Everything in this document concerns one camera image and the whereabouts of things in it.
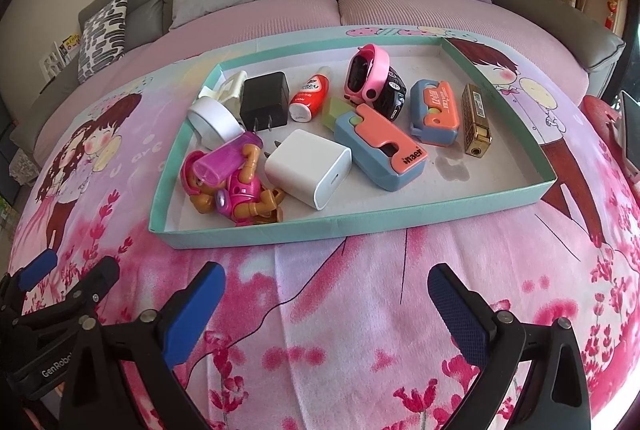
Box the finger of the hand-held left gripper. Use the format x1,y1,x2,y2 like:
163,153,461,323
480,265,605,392
10,256,121,329
0,250,57,311

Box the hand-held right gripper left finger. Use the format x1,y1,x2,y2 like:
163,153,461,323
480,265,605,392
59,261,227,430

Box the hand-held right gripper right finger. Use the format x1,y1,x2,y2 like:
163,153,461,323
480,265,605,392
427,263,592,430

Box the pink brown dog toy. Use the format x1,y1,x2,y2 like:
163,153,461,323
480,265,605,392
181,131,287,227

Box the teal cardboard box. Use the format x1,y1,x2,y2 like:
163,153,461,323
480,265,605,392
146,30,558,251

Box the white wall charger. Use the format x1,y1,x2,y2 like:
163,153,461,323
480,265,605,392
264,128,353,211

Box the large salmon blue toy knife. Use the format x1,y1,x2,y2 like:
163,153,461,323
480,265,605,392
322,97,428,192

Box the white smartwatch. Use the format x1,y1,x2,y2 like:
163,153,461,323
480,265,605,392
188,97,246,150

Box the small orange blue toy knife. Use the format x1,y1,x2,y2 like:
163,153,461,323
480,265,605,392
410,79,460,147

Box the black wall charger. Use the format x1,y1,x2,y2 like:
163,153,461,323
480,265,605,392
239,71,291,133

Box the cream hair claw clip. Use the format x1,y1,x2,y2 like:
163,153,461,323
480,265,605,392
200,71,248,116

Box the red white glue bottle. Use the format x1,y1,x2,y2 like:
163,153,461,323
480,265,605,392
288,64,332,123

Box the pink smartwatch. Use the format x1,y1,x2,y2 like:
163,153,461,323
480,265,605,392
342,42,392,103

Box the green white cartons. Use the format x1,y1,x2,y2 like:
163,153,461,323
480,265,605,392
0,192,17,243

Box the white lace basket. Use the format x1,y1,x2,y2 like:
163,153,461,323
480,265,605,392
9,149,43,187

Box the cartoon printed blanket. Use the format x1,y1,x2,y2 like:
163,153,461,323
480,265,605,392
0,25,640,430

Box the blue grey storage cabinet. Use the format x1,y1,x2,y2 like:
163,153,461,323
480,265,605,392
0,102,18,161

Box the white wooden decoration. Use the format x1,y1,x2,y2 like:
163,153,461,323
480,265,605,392
42,49,65,83

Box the yellow printed package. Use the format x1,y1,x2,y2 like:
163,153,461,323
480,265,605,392
56,34,82,60

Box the black white patterned cushion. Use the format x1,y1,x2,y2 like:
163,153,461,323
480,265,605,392
77,0,128,85

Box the red round stool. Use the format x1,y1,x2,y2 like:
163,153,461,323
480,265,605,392
580,94,640,183

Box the grey flat device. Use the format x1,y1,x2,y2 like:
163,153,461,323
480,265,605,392
612,90,640,181

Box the pink sofa seat cover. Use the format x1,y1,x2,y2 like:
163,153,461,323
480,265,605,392
30,0,588,131

